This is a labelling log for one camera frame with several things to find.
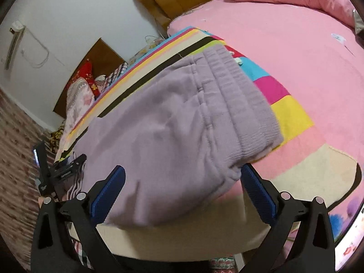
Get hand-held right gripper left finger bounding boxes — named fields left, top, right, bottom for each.
left=30, top=165, right=126, bottom=273

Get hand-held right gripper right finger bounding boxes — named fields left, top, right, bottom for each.
left=238, top=163, right=336, bottom=273

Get lavender pants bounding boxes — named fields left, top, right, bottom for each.
left=72, top=45, right=285, bottom=228

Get floral pleated curtain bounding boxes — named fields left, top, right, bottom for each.
left=0, top=88, right=59, bottom=265

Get gold brown floral pillow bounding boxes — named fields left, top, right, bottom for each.
left=49, top=122, right=66, bottom=152

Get pink floral white quilt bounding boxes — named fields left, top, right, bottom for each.
left=65, top=79, right=96, bottom=138

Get colourful striped sheet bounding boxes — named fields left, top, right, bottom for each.
left=55, top=26, right=363, bottom=262

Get colourful flower print cloth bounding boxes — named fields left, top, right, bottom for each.
left=327, top=197, right=364, bottom=271

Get red floral pillow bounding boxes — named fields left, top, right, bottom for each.
left=76, top=59, right=101, bottom=98

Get red black plaid sheet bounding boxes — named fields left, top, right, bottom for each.
left=67, top=62, right=129, bottom=270

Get brown wooden headboard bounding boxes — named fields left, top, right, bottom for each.
left=53, top=38, right=126, bottom=118

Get pink bed sheet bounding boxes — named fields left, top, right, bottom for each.
left=166, top=0, right=364, bottom=214

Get thin wall cable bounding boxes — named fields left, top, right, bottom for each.
left=21, top=25, right=66, bottom=69

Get white wall air conditioner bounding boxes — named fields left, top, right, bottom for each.
left=5, top=20, right=27, bottom=70

